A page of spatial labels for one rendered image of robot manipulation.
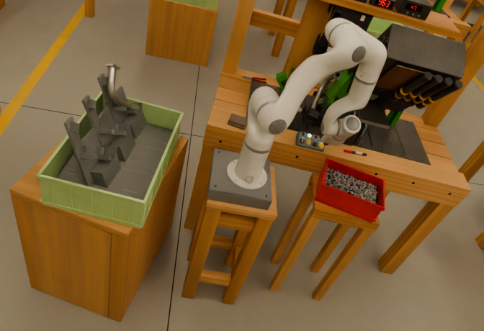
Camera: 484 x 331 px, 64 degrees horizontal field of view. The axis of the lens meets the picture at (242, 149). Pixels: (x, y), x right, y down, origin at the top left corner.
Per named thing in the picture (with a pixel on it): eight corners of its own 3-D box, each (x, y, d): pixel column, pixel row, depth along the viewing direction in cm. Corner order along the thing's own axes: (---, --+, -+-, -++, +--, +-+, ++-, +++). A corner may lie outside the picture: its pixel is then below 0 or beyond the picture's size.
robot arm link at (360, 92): (341, 80, 152) (321, 139, 172) (380, 83, 155) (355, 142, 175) (336, 68, 159) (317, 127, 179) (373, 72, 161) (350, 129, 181)
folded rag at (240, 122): (248, 122, 211) (249, 118, 209) (244, 131, 205) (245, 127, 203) (230, 116, 212) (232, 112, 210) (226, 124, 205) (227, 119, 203)
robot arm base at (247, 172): (269, 192, 174) (281, 162, 163) (227, 186, 170) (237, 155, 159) (263, 163, 188) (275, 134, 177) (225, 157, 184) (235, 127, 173)
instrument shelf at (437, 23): (456, 39, 210) (461, 32, 208) (298, -6, 203) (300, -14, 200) (443, 21, 230) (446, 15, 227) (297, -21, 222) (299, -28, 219)
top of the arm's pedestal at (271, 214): (274, 221, 176) (277, 216, 173) (204, 209, 172) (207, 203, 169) (272, 172, 200) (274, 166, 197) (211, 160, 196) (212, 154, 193)
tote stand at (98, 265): (120, 323, 206) (127, 235, 155) (30, 288, 208) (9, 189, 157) (170, 227, 258) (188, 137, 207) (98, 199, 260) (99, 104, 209)
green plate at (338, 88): (339, 109, 216) (365, 81, 203) (327, 102, 214) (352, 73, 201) (337, 98, 224) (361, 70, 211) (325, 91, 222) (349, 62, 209)
